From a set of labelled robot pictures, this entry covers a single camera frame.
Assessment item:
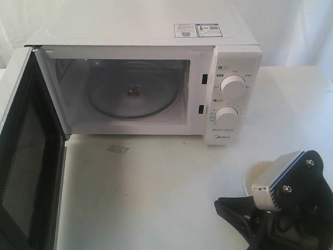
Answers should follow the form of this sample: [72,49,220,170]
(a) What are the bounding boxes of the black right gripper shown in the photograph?
[214,196,332,249]

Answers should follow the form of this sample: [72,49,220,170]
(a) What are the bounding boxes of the cream floral ceramic bowl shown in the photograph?
[242,160,272,196]

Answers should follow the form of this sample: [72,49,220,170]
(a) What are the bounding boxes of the white microwave door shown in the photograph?
[1,47,66,249]

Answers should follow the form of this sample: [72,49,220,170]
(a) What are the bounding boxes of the white microwave oven body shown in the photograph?
[26,1,262,145]

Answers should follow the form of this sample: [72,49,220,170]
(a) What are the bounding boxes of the lower white control knob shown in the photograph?
[215,107,239,126]

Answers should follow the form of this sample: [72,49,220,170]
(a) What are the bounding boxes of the white control knob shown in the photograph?
[215,107,239,126]
[220,75,247,101]

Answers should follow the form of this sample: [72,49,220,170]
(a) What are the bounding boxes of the upper white control knob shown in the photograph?
[220,75,247,101]

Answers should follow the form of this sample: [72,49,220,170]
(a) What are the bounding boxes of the blue white warning sticker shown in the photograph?
[174,23,223,38]

